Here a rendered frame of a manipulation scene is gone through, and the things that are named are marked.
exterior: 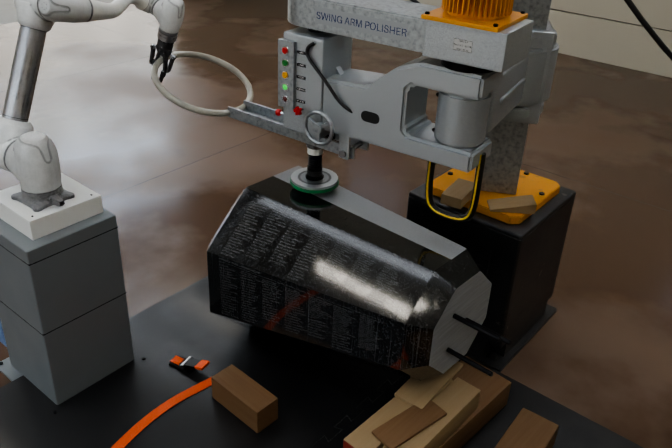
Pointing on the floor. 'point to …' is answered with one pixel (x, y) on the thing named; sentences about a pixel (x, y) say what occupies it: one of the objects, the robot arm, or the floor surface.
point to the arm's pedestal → (64, 306)
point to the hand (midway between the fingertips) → (158, 74)
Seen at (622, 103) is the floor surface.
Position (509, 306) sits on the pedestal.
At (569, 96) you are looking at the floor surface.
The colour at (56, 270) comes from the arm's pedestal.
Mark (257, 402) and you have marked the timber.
